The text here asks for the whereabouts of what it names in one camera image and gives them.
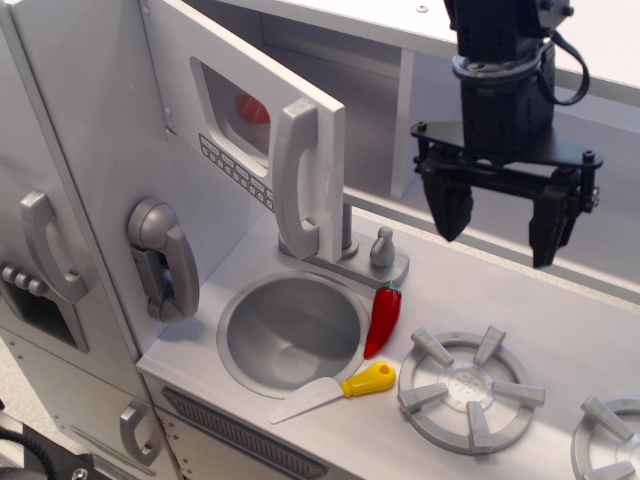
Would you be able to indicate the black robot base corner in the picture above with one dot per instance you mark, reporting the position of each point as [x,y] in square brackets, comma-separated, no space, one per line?
[27,454]

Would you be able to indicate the red toy chili pepper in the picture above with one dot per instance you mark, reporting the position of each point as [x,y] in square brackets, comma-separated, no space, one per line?
[385,314]

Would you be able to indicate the grey ice dispenser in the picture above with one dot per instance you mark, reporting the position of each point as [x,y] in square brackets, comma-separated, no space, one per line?
[34,303]

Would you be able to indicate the yellow handled toy knife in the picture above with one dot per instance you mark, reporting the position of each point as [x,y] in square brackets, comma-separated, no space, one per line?
[378,377]

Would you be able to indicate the silver lower fridge handle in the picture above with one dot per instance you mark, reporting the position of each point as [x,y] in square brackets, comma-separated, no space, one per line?
[140,441]

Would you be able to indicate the grey oven vent panel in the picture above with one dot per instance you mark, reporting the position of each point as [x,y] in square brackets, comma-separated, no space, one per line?
[244,438]

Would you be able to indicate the silver upper fridge handle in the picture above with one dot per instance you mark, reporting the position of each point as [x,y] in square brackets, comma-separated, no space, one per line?
[37,216]

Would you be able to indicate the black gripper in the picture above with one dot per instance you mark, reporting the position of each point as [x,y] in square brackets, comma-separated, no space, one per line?
[505,142]

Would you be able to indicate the silver round sink basin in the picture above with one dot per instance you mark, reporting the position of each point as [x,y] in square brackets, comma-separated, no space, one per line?
[287,329]

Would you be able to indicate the orange salmon sushi toy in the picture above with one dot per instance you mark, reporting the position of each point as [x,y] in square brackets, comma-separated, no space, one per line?
[251,110]

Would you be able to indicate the white toy microwave door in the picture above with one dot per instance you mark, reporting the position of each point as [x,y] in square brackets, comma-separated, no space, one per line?
[296,160]

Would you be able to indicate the silver fridge handle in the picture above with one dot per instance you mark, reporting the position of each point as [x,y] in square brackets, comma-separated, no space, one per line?
[37,216]
[140,441]

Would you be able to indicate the silver stove burner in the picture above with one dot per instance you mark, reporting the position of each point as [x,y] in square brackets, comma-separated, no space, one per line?
[605,444]
[467,393]

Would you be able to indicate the silver toy wall phone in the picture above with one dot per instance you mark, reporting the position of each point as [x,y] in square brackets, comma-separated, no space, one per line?
[164,261]

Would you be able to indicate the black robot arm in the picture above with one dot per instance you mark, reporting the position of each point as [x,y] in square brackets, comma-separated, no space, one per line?
[510,30]

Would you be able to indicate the silver toy faucet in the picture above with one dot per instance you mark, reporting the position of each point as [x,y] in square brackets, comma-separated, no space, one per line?
[373,262]

